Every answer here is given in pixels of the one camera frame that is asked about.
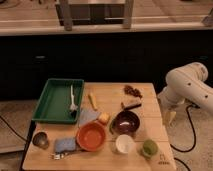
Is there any blue sponge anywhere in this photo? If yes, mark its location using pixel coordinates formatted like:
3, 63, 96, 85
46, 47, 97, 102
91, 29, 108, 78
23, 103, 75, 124
54, 138, 76, 153

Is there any yellow banana-like object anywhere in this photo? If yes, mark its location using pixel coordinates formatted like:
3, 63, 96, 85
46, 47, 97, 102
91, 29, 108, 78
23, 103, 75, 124
88, 93, 98, 111

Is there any black marker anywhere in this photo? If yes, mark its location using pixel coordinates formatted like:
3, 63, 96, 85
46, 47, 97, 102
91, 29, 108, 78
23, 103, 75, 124
121, 103, 142, 110

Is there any brown dried food pile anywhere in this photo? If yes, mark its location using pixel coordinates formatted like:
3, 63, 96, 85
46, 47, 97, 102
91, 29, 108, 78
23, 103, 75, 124
124, 85, 142, 98

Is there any yellow eraser block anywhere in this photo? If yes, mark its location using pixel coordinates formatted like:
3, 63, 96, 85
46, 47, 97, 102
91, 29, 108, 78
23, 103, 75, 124
98, 113, 110, 125

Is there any green plastic tray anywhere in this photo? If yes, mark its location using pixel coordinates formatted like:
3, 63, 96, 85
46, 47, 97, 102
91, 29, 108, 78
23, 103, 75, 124
32, 78, 84, 124

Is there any black power cable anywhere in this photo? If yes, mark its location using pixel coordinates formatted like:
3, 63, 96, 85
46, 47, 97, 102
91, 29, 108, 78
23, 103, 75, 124
169, 103, 201, 171

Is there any wooden chair frame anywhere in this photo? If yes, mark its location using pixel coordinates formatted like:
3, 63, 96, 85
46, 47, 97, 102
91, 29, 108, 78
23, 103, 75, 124
55, 0, 134, 31

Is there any metal fork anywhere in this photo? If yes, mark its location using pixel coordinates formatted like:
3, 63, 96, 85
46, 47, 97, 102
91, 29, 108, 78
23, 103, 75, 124
49, 150, 83, 161

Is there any black cable left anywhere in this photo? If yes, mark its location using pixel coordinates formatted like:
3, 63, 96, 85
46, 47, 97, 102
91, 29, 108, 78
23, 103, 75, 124
0, 114, 28, 143

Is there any red bowl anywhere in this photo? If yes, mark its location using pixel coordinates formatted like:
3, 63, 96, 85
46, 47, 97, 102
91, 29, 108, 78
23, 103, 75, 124
76, 122, 106, 152

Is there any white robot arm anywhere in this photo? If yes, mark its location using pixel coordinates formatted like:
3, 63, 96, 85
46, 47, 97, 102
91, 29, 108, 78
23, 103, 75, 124
157, 62, 213, 125

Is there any white cup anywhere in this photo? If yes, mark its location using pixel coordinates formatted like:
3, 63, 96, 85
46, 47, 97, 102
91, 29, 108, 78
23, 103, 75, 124
115, 134, 135, 154

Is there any small metal cup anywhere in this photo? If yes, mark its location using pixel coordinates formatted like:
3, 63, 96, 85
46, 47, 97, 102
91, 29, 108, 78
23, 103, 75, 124
32, 132, 49, 149

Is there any green cup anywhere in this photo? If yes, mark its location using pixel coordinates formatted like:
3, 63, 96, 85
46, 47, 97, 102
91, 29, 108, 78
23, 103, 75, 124
141, 139, 158, 158

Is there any dark purple bowl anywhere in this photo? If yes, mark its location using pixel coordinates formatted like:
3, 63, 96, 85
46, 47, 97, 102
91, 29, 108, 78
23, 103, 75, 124
110, 110, 140, 135

